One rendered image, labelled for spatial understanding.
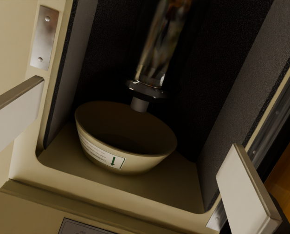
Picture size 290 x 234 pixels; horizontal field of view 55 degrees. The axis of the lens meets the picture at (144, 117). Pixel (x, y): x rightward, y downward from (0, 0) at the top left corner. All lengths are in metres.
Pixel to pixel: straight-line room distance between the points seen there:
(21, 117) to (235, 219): 0.13
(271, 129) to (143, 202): 0.20
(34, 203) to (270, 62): 0.36
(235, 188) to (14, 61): 0.77
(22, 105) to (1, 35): 0.71
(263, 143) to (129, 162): 0.18
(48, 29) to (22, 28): 0.50
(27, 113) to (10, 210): 0.27
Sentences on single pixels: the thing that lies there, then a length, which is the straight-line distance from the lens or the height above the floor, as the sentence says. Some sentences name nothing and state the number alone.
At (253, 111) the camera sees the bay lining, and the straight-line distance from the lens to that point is 0.39.
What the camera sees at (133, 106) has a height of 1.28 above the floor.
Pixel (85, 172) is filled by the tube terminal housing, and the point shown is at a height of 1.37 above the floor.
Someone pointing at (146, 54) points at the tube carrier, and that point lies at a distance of 0.39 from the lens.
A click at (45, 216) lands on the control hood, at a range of 0.42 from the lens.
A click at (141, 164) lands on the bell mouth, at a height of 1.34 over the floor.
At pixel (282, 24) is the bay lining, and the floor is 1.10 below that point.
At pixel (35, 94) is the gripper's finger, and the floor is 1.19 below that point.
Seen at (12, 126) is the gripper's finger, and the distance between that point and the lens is 0.17.
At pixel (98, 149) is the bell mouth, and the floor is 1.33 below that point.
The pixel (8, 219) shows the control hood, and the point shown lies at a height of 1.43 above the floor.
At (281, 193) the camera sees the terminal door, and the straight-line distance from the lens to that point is 0.34.
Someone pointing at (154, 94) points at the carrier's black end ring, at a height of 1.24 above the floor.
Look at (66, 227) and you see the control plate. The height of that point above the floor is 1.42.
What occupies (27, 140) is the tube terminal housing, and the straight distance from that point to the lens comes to 0.41.
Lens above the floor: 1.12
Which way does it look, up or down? 23 degrees up
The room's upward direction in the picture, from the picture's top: 160 degrees counter-clockwise
